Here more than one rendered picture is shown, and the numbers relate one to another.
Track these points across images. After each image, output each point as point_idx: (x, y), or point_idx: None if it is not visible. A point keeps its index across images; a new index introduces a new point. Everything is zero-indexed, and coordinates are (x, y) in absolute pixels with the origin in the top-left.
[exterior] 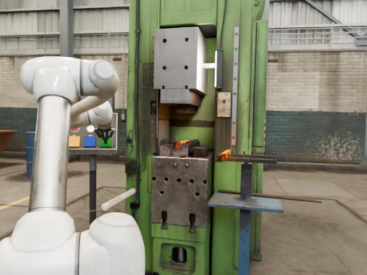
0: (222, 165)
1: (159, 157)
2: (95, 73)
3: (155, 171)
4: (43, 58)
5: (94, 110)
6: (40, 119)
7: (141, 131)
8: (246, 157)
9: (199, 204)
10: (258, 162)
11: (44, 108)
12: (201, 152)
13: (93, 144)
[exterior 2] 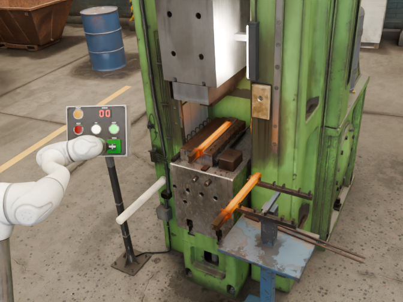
0: (261, 172)
1: (178, 166)
2: (17, 220)
3: (176, 180)
4: None
5: (74, 153)
6: None
7: (163, 117)
8: (275, 190)
9: (225, 223)
10: (274, 222)
11: None
12: (227, 165)
13: None
